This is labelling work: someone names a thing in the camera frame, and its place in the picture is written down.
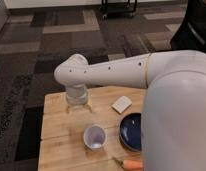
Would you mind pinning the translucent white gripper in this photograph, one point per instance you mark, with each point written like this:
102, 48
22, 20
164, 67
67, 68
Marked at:
77, 95

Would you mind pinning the white sponge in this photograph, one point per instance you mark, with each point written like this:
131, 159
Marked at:
121, 104

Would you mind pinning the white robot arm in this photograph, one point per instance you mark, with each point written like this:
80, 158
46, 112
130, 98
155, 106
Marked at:
173, 123

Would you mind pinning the white ceramic cup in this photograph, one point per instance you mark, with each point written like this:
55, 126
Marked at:
94, 137

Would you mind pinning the dark blue bowl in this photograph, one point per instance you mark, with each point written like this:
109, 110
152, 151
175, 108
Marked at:
130, 132

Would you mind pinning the orange carrot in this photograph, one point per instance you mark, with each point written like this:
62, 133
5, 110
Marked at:
129, 164

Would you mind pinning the black office chair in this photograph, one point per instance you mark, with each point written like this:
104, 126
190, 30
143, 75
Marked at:
191, 34

